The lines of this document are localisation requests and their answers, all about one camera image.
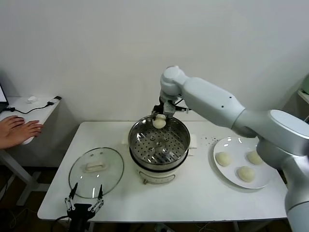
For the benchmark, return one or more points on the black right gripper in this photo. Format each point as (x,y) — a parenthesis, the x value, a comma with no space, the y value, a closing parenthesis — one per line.
(167,102)

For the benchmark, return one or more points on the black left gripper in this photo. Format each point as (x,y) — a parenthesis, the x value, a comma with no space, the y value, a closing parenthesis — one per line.
(80,212)

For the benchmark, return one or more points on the white steamed baozi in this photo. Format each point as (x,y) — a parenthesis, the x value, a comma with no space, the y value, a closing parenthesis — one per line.
(223,159)
(253,158)
(159,122)
(245,174)

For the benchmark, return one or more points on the glass pot lid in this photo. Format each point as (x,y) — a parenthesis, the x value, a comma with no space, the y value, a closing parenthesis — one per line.
(108,169)

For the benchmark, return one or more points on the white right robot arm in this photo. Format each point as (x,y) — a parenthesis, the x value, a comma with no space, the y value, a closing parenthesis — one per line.
(210,101)

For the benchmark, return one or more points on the stainless steel steamer basket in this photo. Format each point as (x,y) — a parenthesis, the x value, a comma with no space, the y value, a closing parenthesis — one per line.
(144,145)

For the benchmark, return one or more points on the person bare hand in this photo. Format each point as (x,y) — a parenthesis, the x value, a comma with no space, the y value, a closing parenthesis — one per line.
(29,131)
(10,125)

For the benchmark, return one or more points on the white right wrist connector box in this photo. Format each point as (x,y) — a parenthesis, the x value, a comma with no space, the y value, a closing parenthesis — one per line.
(183,109)

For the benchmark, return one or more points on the dark crumbs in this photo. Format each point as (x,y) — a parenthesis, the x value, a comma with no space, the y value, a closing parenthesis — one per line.
(206,138)

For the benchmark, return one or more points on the white round plate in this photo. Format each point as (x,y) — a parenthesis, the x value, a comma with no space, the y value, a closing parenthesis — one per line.
(231,174)

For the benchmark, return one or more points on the small black adapter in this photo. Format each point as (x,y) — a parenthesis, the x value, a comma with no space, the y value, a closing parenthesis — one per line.
(57,97)

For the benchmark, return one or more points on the crumpled white tissue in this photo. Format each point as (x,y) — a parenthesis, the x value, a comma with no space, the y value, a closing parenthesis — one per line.
(32,99)

